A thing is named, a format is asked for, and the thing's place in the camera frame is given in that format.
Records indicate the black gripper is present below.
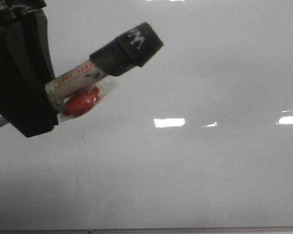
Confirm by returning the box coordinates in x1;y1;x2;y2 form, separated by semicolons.
0;0;58;137

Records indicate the black capped whiteboard marker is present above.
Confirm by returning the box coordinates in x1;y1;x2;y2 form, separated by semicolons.
0;22;163;127

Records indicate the white whiteboard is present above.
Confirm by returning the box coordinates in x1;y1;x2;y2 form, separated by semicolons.
0;0;293;230

